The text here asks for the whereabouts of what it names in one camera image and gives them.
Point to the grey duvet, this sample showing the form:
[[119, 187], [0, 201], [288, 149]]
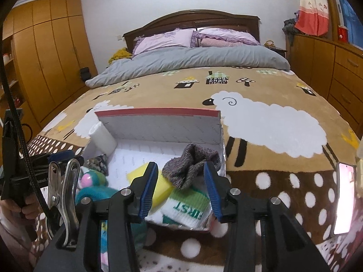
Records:
[[184, 61]]

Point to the dark clothes pile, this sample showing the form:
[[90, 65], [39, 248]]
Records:
[[289, 24]]

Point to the white container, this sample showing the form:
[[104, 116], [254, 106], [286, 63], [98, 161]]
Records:
[[8, 56]]

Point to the wooden nightstand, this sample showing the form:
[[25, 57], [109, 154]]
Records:
[[280, 52]]

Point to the white sock green print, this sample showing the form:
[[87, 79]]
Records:
[[187, 209]]

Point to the person's left forearm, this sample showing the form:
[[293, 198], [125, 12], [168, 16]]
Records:
[[14, 240]]

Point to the yellow cloth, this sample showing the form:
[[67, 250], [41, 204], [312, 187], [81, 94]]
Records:
[[120, 55]]

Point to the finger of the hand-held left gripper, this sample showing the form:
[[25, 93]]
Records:
[[39, 163], [61, 155]]

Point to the black bag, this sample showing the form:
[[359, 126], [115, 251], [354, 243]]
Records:
[[85, 73]]

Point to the wicker basket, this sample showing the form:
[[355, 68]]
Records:
[[270, 44]]

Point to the pink pillow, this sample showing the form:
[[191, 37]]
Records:
[[221, 43]]

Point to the teal alarm clock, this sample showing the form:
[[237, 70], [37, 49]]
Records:
[[96, 194]]

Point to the wooden dresser cabinet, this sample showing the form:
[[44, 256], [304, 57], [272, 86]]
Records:
[[326, 68]]

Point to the pink smartphone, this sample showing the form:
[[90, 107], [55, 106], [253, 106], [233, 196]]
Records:
[[343, 198]]

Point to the white and red curtain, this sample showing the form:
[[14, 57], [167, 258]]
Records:
[[312, 8]]

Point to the metal spring clip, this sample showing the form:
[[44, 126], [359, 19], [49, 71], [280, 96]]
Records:
[[66, 198]]

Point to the white cardboard box red rim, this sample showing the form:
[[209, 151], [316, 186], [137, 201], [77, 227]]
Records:
[[158, 127]]

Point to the dark wooden headboard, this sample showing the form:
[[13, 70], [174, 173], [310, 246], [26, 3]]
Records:
[[192, 18]]

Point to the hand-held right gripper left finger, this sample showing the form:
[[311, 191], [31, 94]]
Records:
[[149, 189]]

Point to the brown patterned pouch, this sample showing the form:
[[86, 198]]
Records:
[[97, 164]]

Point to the grey knit sock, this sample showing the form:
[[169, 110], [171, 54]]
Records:
[[192, 161]]

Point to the wooden wardrobe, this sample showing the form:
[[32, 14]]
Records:
[[51, 56]]

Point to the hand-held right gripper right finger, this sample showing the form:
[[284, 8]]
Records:
[[212, 195]]

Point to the brown printed blanket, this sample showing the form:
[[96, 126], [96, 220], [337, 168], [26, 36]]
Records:
[[283, 161]]

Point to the person's left hand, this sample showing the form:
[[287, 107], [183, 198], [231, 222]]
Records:
[[27, 211]]

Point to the white waffle cloth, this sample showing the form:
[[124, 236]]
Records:
[[102, 138]]

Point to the yellow sponge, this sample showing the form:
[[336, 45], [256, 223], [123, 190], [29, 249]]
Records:
[[163, 189]]

